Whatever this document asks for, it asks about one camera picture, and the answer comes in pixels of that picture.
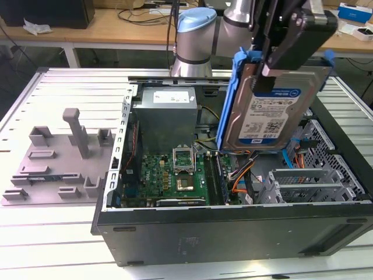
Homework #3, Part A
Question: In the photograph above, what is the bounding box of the black graphics card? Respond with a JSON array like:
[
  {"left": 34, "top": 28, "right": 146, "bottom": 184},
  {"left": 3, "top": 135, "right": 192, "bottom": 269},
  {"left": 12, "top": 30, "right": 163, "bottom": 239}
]
[{"left": 156, "top": 197, "right": 206, "bottom": 207}]

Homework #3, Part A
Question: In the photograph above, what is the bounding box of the orange power wire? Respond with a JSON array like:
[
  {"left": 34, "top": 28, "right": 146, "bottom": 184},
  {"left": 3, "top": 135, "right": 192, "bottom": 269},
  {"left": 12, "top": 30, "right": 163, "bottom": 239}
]
[{"left": 294, "top": 144, "right": 309, "bottom": 169}]

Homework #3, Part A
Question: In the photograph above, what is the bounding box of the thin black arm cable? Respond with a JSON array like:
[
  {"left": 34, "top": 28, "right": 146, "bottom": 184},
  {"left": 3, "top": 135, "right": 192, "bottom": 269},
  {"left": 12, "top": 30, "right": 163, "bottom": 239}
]
[{"left": 166, "top": 0, "right": 180, "bottom": 55}]

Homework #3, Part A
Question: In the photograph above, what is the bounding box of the blue cardboard box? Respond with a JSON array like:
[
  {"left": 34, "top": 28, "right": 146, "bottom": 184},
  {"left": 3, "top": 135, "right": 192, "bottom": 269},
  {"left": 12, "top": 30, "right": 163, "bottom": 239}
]
[{"left": 337, "top": 2, "right": 373, "bottom": 24}]

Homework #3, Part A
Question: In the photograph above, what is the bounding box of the hard disk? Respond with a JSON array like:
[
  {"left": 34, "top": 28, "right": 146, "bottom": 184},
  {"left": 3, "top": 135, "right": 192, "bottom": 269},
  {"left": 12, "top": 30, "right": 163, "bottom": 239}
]
[{"left": 215, "top": 48, "right": 336, "bottom": 152}]

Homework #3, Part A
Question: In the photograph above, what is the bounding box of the grey power supply unit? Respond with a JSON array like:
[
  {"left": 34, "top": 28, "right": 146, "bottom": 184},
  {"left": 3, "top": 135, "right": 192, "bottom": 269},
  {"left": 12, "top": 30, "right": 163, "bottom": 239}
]
[{"left": 132, "top": 86, "right": 202, "bottom": 155}]

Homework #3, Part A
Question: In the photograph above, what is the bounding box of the yellow black wire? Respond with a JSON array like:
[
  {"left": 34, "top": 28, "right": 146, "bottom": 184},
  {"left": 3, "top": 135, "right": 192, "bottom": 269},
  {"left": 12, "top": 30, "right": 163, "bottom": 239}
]
[{"left": 194, "top": 105, "right": 222, "bottom": 144}]

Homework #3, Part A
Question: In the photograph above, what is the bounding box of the orange yellow wire bundle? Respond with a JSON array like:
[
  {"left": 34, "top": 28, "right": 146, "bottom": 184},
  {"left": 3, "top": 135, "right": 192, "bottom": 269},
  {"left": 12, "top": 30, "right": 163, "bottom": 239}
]
[{"left": 228, "top": 157, "right": 259, "bottom": 193}]

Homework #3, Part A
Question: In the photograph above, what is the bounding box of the grey metal disk bay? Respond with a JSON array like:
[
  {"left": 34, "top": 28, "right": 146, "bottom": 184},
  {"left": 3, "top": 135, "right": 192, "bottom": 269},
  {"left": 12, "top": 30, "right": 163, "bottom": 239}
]
[{"left": 259, "top": 167, "right": 368, "bottom": 205}]

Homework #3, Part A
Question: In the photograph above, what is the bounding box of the white crumpled bag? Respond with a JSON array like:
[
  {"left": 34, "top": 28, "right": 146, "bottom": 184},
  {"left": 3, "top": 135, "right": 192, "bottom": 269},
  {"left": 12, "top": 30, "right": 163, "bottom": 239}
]
[{"left": 22, "top": 19, "right": 53, "bottom": 36}]

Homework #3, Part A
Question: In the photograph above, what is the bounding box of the blue data wire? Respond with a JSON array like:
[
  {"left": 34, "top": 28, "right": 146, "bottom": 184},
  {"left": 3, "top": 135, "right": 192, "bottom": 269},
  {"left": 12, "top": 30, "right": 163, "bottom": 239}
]
[{"left": 284, "top": 136, "right": 318, "bottom": 170}]

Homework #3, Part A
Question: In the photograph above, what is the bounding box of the black RAM slot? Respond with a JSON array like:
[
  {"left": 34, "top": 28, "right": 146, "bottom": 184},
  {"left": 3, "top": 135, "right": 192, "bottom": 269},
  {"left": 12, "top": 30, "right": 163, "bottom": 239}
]
[{"left": 203, "top": 151, "right": 219, "bottom": 205}]

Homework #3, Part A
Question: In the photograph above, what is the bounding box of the metal socket cover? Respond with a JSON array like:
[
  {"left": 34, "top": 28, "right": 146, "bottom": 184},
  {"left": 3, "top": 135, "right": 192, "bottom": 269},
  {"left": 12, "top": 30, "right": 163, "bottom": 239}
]
[{"left": 172, "top": 144, "right": 195, "bottom": 176}]

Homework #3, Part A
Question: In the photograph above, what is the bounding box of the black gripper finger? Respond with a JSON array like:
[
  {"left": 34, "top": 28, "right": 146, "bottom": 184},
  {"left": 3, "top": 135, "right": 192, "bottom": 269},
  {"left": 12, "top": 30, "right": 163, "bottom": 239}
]
[
  {"left": 249, "top": 0, "right": 265, "bottom": 44},
  {"left": 252, "top": 0, "right": 294, "bottom": 93}
]

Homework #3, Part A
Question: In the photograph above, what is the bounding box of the CPU socket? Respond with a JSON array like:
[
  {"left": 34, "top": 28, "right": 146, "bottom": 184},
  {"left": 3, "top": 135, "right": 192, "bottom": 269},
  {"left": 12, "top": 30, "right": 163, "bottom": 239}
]
[{"left": 174, "top": 174, "right": 195, "bottom": 193}]

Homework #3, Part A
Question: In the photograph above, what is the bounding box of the wooden desk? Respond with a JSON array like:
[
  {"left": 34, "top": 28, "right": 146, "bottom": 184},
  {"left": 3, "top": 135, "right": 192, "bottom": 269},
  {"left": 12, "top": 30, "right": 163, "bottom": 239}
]
[{"left": 0, "top": 0, "right": 373, "bottom": 69}]

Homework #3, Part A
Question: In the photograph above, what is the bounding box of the installed RAM stick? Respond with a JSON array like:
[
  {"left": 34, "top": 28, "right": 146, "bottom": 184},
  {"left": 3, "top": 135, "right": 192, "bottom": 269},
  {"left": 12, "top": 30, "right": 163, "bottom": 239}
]
[{"left": 215, "top": 153, "right": 230, "bottom": 202}]

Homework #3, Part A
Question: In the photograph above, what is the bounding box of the thin red wire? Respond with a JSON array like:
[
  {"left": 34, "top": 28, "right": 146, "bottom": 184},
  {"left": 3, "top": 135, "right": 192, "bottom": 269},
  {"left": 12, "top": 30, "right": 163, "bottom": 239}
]
[{"left": 125, "top": 122, "right": 140, "bottom": 173}]

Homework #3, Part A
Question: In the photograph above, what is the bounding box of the large black box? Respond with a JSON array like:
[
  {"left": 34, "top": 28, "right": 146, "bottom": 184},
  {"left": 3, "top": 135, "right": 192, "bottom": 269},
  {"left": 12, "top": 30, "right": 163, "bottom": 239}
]
[{"left": 0, "top": 0, "right": 96, "bottom": 30}]

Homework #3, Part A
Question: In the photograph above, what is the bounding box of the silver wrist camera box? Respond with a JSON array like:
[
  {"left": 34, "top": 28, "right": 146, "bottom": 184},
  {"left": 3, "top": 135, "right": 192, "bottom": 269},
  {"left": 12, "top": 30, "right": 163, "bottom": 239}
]
[{"left": 261, "top": 0, "right": 339, "bottom": 77}]

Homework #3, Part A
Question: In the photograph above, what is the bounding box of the RAM stick blue label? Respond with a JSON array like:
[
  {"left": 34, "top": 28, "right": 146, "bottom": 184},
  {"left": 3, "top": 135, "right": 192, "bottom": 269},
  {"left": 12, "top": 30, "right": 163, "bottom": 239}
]
[{"left": 26, "top": 174, "right": 64, "bottom": 181}]

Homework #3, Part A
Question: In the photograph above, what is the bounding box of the white box black inlay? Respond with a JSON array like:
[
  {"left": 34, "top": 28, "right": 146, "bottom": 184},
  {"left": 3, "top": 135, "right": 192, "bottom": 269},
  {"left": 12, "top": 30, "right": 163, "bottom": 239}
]
[{"left": 352, "top": 26, "right": 373, "bottom": 41}]

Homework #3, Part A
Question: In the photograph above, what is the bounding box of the black PC case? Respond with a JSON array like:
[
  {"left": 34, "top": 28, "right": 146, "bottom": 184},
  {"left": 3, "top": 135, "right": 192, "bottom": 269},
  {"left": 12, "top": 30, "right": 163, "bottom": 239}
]
[{"left": 90, "top": 74, "right": 373, "bottom": 268}]

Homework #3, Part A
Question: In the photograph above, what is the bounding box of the white paper sheet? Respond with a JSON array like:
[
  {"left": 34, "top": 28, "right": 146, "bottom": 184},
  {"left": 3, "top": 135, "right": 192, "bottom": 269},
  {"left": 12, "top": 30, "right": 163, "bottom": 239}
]
[{"left": 148, "top": 7, "right": 175, "bottom": 17}]

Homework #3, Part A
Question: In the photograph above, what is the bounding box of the dark laptop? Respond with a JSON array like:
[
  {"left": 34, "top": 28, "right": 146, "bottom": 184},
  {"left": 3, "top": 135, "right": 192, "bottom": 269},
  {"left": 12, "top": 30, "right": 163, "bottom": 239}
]
[{"left": 203, "top": 0, "right": 234, "bottom": 9}]

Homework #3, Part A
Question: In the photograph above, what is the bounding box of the grey parts rack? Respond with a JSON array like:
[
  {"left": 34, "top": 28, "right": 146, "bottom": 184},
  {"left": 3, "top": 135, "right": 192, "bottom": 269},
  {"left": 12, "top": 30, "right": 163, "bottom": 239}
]
[{"left": 1, "top": 107, "right": 117, "bottom": 207}]

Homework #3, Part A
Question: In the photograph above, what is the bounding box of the green motherboard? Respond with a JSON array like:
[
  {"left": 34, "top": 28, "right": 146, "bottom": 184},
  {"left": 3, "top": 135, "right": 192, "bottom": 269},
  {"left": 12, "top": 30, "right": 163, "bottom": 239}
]
[{"left": 121, "top": 139, "right": 234, "bottom": 207}]

